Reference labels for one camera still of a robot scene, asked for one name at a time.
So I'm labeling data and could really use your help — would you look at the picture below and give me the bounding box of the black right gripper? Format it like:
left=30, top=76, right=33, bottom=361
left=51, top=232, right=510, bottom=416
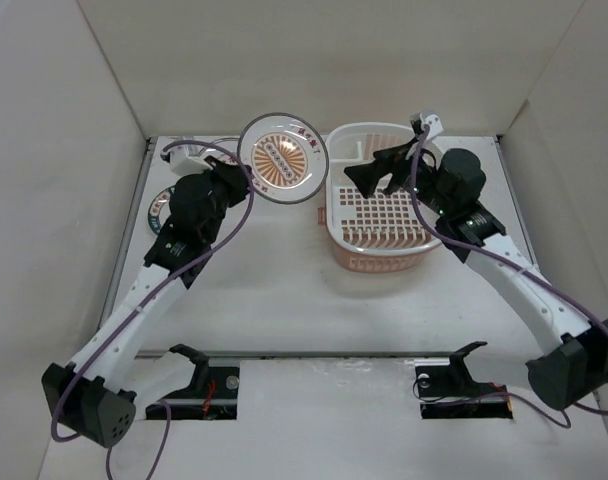
left=344, top=137, right=453, bottom=217

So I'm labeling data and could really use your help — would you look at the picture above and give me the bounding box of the plate with orange sunburst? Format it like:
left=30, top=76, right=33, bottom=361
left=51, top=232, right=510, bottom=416
left=237, top=112, right=330, bottom=205

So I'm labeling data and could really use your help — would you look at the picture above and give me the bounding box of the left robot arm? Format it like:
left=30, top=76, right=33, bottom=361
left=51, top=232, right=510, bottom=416
left=41, top=157, right=254, bottom=449

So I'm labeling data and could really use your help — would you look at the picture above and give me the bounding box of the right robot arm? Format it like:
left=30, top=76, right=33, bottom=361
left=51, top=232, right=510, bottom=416
left=344, top=141, right=608, bottom=411

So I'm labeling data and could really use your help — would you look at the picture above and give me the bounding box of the white plastic dish rack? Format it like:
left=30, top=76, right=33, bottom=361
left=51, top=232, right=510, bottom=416
left=325, top=122, right=441, bottom=256

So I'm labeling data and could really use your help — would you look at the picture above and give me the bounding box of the plate with red characters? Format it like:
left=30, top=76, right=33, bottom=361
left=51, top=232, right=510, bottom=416
left=200, top=137, right=239, bottom=166

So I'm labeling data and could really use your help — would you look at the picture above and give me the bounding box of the plate with green rim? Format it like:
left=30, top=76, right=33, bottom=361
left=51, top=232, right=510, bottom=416
left=147, top=185, right=175, bottom=235

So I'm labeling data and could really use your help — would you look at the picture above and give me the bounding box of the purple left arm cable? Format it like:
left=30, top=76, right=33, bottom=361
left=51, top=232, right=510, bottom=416
left=51, top=140, right=258, bottom=480

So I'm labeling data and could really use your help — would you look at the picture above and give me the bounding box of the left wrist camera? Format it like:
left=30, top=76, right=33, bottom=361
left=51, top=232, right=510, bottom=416
left=160, top=145, right=211, bottom=176

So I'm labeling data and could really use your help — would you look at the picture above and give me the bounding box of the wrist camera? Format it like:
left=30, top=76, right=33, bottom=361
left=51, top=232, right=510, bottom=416
left=160, top=145, right=211, bottom=176
left=409, top=111, right=444, bottom=142

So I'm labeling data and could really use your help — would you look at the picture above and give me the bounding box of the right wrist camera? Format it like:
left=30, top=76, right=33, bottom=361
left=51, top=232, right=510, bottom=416
left=409, top=111, right=444, bottom=142

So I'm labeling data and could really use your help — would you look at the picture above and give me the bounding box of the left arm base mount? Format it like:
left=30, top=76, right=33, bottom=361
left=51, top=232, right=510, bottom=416
left=164, top=344, right=240, bottom=421

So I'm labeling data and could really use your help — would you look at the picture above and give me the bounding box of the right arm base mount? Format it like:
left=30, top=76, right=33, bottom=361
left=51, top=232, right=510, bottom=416
left=412, top=341, right=513, bottom=420

